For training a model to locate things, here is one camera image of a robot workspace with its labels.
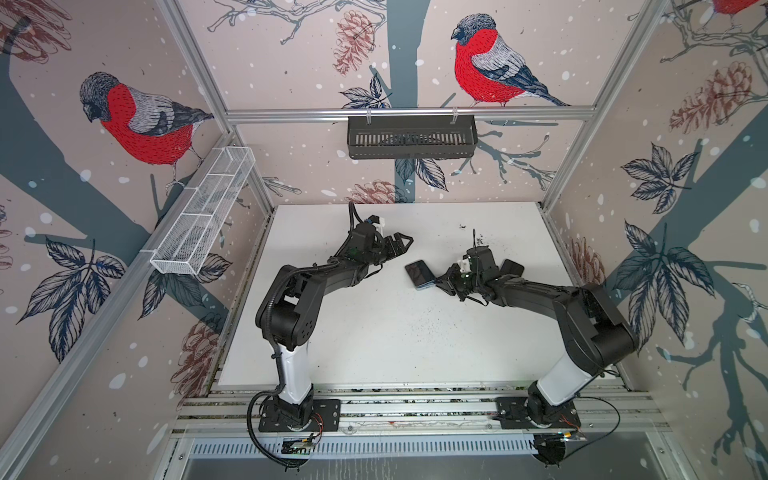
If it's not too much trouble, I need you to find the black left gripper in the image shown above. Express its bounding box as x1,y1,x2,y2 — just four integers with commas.
364,233,413,267

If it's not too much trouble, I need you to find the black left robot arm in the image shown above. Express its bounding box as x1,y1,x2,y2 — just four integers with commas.
255,216,413,424

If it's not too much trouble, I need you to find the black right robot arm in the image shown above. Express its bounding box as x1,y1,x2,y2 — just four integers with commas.
435,246,639,425

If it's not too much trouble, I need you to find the black phone right side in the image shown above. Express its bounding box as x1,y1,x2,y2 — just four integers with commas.
500,259,525,278

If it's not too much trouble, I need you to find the white mesh tray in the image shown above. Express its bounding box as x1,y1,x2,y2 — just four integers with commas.
150,146,255,275

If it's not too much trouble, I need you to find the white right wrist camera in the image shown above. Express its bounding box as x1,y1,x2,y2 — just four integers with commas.
458,257,472,274

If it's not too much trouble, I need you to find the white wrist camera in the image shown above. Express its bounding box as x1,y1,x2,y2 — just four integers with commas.
458,257,472,274
366,215,385,228

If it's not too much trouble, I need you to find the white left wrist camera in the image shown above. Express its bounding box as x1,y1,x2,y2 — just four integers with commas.
366,215,385,228

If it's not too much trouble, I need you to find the black wire basket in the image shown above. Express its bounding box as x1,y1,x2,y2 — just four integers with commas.
347,115,478,160

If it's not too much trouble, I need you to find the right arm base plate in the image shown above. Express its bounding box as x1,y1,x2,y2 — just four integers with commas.
494,396,581,430

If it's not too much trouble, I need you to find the black left corrugated cable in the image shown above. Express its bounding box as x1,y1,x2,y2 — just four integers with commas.
245,201,367,470

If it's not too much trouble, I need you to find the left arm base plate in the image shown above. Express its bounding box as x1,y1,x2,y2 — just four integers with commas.
258,398,341,433

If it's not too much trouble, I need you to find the black right thin cable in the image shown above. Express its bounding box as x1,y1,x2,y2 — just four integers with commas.
467,227,622,463

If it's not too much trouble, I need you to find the aluminium mounting rail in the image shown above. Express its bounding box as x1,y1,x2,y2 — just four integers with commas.
170,380,671,437

